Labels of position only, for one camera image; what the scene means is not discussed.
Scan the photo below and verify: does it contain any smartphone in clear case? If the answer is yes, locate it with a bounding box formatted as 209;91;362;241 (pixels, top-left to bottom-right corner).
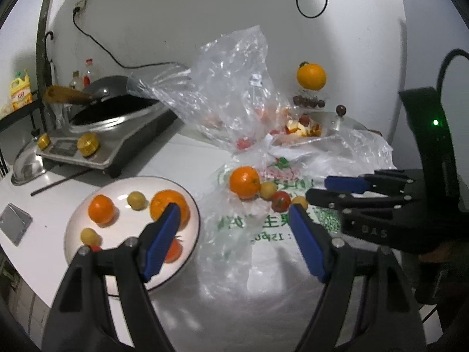
0;202;33;246

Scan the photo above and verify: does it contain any black metal rack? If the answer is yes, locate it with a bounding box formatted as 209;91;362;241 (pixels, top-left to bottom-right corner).
0;99;41;177

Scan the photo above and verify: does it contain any steel lid with brown knob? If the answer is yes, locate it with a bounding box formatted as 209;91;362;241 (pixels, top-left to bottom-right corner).
311;104;382;136

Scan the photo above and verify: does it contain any steel induction cooker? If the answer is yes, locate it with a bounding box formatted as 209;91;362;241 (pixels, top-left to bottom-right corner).
37;97;180;178

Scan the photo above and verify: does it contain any domed steel pot lid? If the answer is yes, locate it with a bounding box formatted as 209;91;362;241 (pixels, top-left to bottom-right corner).
11;139;47;186

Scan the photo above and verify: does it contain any yellow detergent bottle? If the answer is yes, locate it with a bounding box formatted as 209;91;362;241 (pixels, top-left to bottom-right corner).
9;69;33;111

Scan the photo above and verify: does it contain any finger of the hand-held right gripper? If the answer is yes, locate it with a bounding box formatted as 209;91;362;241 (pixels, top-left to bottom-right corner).
324;169;423;196
305;188;422;216

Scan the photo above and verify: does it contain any orange with stem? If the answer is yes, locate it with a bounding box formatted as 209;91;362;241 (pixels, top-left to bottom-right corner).
296;62;327;90

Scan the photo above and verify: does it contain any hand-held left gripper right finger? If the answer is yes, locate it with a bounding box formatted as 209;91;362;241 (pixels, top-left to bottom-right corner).
289;204;429;352

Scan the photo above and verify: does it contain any large orange tangerine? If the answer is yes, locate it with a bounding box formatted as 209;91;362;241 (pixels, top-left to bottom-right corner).
149;189;191;228

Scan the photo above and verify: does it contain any bunch of dark red grapes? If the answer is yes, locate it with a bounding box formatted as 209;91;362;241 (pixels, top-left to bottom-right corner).
292;94;326;109

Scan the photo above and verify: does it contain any printed plastic bag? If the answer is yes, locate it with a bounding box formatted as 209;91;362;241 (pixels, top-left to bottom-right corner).
200;132;394;294

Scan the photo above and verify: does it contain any black cooker power cable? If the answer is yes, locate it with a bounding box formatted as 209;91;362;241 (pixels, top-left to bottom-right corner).
72;9;189;70

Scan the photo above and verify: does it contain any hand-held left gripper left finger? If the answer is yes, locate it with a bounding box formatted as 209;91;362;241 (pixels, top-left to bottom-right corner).
41;203;183;352

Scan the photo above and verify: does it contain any white round plate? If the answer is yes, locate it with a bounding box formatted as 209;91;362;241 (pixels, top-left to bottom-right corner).
64;177;201;292

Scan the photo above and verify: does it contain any thick black gripper cable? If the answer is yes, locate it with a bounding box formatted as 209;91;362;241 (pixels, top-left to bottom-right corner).
436;49;469;103

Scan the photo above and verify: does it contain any small orange tangerine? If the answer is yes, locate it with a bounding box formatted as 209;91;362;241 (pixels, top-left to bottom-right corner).
88;194;115;225

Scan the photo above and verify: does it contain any person's right hand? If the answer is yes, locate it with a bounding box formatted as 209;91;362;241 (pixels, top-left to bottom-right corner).
421;244;455;263

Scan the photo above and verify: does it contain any clear plastic bag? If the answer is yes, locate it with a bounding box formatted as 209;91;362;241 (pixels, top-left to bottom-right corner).
126;26;294;155

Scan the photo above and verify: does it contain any black wok with wooden handle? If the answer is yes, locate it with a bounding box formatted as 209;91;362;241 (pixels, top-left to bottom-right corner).
43;75;162;125

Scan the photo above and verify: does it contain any dark chopstick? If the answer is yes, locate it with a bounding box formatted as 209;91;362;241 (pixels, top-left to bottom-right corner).
30;169;92;197

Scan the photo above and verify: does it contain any medium orange tangerine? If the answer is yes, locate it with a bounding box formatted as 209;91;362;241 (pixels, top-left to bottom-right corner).
229;166;261;199

